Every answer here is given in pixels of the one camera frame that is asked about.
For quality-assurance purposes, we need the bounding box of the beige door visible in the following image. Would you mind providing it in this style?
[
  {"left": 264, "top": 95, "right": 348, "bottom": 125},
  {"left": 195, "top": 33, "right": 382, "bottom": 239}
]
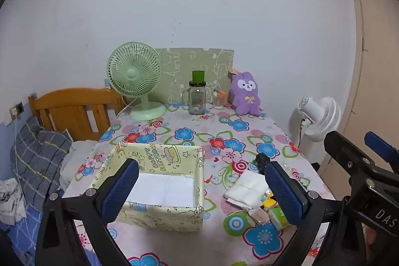
[{"left": 318, "top": 0, "right": 399, "bottom": 182}]

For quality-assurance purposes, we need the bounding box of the white charging cable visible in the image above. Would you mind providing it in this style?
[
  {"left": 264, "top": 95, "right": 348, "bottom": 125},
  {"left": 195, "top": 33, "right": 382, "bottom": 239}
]
[{"left": 13, "top": 119, "right": 24, "bottom": 192}]

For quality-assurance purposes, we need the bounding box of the white fan cord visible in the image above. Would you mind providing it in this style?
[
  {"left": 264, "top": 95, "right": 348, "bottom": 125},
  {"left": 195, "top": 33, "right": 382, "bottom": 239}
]
[{"left": 117, "top": 97, "right": 138, "bottom": 118}]

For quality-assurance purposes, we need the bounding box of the black fan cable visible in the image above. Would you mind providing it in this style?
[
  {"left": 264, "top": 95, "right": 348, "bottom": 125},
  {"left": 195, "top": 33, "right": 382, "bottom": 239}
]
[{"left": 299, "top": 118, "right": 308, "bottom": 150}]

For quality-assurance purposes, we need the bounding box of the small grey square packet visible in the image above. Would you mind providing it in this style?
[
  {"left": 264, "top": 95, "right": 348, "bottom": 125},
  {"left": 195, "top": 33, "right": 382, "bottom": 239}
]
[{"left": 249, "top": 210, "right": 270, "bottom": 225}]

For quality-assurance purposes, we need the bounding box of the purple plush rabbit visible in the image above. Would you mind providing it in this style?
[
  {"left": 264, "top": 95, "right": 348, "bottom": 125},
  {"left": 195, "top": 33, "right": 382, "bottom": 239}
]
[{"left": 229, "top": 72, "right": 261, "bottom": 116}]

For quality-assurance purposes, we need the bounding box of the black plastic bag roll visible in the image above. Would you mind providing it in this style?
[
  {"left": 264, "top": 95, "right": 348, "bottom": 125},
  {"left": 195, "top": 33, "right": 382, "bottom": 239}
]
[{"left": 255, "top": 153, "right": 270, "bottom": 174}]

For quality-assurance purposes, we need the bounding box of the white pillow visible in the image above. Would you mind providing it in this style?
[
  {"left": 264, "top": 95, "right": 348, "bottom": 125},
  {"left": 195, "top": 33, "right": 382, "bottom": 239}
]
[{"left": 59, "top": 140, "right": 99, "bottom": 190}]

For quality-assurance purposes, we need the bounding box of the green desk fan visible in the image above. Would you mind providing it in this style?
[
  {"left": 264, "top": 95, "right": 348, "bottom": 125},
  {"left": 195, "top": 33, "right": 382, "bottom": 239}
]
[{"left": 107, "top": 42, "right": 167, "bottom": 121}]

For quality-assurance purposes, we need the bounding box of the small jar with orange lid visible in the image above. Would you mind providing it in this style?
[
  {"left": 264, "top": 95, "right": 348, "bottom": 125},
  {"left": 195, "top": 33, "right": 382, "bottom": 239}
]
[{"left": 213, "top": 91, "right": 228, "bottom": 110}]

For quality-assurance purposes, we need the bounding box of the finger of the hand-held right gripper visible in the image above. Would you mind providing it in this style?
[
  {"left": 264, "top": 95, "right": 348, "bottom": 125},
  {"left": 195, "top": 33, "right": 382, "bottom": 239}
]
[
  {"left": 323, "top": 130, "right": 387, "bottom": 192},
  {"left": 364, "top": 131, "right": 399, "bottom": 173}
]

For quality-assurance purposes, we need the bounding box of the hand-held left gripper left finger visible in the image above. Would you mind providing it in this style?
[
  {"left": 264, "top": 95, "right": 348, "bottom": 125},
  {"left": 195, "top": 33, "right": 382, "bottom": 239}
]
[{"left": 35, "top": 158, "right": 140, "bottom": 266}]

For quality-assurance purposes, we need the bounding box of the wooden bed headboard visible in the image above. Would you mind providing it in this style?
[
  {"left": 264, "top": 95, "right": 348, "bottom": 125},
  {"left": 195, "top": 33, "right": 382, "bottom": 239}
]
[{"left": 29, "top": 88, "right": 125, "bottom": 142}]

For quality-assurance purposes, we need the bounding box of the crumpled white cloth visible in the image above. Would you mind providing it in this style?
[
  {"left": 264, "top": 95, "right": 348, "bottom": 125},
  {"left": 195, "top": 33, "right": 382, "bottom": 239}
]
[{"left": 0, "top": 178, "right": 27, "bottom": 226}]

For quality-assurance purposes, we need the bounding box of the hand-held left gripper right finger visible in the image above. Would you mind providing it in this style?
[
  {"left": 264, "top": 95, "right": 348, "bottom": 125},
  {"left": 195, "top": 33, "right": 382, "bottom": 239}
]
[{"left": 264, "top": 161, "right": 365, "bottom": 266}]

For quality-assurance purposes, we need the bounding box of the green tissue packet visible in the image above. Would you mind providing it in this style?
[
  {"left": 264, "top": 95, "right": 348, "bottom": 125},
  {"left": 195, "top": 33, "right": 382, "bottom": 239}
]
[{"left": 269, "top": 206, "right": 294, "bottom": 231}]

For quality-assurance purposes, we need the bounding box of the green patterned cardboard sheet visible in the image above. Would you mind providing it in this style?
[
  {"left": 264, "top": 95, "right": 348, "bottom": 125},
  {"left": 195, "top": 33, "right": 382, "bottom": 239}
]
[{"left": 155, "top": 48, "right": 234, "bottom": 105}]

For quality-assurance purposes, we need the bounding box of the blue bed sheet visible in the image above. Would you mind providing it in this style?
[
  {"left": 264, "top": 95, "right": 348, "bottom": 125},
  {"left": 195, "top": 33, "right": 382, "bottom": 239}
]
[{"left": 0, "top": 207, "right": 100, "bottom": 266}]

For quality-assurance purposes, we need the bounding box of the glass mug with green lid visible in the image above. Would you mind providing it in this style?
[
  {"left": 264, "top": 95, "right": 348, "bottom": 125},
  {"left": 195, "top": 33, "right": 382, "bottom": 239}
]
[{"left": 181, "top": 70, "right": 209, "bottom": 116}]

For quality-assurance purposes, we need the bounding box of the yellow cartoon storage box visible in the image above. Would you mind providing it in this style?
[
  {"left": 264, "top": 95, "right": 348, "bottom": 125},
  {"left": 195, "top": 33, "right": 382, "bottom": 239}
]
[{"left": 90, "top": 142, "right": 204, "bottom": 232}]

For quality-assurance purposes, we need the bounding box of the grey plaid pillow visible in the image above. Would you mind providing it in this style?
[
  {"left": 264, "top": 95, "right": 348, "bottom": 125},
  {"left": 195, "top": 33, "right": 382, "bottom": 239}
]
[{"left": 10, "top": 116, "right": 73, "bottom": 212}]

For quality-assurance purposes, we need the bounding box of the small yellow packet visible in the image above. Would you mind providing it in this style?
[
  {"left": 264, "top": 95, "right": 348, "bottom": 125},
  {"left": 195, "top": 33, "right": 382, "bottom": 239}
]
[{"left": 260, "top": 191, "right": 278, "bottom": 210}]

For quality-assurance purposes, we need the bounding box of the white cotton pads pack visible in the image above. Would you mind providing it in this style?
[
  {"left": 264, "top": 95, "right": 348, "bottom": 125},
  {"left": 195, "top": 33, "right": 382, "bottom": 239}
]
[{"left": 224, "top": 171, "right": 270, "bottom": 211}]

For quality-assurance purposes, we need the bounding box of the white standing fan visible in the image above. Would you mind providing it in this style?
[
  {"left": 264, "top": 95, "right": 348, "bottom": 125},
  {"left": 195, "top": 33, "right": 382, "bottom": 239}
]
[{"left": 288, "top": 96, "right": 342, "bottom": 161}]

